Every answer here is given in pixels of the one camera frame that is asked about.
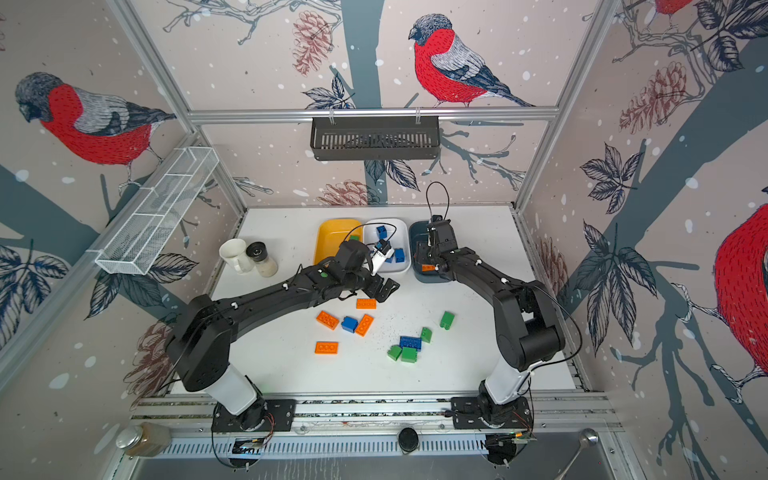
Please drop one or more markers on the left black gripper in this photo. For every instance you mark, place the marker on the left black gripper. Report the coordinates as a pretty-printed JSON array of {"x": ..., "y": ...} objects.
[{"x": 387, "y": 289}]

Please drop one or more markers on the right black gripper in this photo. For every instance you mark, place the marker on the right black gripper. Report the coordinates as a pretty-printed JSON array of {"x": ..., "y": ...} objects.
[{"x": 423, "y": 251}]

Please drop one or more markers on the blue lego front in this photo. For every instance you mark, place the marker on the blue lego front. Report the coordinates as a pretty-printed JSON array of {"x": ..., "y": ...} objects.
[{"x": 410, "y": 342}]

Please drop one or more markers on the green lego small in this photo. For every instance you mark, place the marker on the green lego small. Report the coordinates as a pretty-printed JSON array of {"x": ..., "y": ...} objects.
[{"x": 426, "y": 335}]

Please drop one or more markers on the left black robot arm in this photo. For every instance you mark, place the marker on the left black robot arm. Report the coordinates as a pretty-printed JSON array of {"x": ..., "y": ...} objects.
[{"x": 199, "y": 343}]

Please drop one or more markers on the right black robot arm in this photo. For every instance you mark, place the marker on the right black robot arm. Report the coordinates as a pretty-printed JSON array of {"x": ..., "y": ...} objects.
[{"x": 527, "y": 329}]

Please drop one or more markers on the dark teal plastic bin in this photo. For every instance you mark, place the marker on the dark teal plastic bin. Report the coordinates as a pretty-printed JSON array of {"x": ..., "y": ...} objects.
[{"x": 418, "y": 236}]

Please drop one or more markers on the yellow plastic bin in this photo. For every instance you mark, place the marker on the yellow plastic bin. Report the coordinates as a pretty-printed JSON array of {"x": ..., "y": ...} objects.
[{"x": 331, "y": 234}]

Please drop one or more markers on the white plastic bin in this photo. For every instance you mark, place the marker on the white plastic bin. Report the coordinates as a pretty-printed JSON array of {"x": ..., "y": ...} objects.
[{"x": 397, "y": 235}]

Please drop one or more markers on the glass grinder black cap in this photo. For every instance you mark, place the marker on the glass grinder black cap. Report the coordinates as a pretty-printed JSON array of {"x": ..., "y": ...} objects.
[{"x": 263, "y": 262}]

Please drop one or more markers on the white ceramic mug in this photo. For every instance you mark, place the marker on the white ceramic mug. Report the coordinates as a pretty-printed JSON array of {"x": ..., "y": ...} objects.
[{"x": 233, "y": 253}]

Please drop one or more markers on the black round knob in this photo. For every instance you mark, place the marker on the black round knob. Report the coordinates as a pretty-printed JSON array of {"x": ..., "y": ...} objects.
[{"x": 408, "y": 440}]

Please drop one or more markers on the metal ladle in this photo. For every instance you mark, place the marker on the metal ladle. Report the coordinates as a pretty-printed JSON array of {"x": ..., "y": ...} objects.
[{"x": 588, "y": 438}]

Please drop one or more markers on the glass jar metal lid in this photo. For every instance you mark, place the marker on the glass jar metal lid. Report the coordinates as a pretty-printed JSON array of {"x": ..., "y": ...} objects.
[{"x": 143, "y": 440}]

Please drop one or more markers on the black wire basket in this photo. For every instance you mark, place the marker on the black wire basket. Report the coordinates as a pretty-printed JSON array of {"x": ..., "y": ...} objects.
[{"x": 375, "y": 138}]

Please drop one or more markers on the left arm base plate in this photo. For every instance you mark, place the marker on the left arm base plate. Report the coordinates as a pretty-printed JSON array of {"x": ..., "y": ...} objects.
[{"x": 264, "y": 415}]

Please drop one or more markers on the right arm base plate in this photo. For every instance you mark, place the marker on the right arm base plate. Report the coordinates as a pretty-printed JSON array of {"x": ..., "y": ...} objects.
[{"x": 480, "y": 412}]

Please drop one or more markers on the white wire mesh tray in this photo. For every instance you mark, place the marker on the white wire mesh tray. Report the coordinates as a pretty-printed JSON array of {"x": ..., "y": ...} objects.
[{"x": 142, "y": 237}]

